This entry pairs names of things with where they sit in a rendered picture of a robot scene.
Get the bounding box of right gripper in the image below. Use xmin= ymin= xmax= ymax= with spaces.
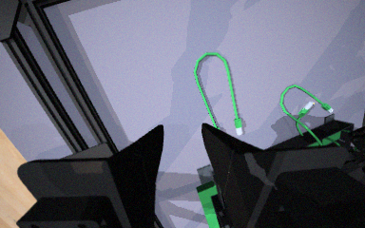
xmin=340 ymin=149 xmax=365 ymax=185

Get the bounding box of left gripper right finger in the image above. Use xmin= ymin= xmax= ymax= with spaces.
xmin=202 ymin=123 xmax=349 ymax=228

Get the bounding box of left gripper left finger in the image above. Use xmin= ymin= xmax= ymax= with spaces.
xmin=17 ymin=124 xmax=164 ymax=228

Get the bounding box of black metal rack frame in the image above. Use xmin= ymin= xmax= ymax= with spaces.
xmin=197 ymin=114 xmax=355 ymax=228

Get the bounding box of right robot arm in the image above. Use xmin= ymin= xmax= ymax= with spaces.
xmin=349 ymin=126 xmax=365 ymax=153

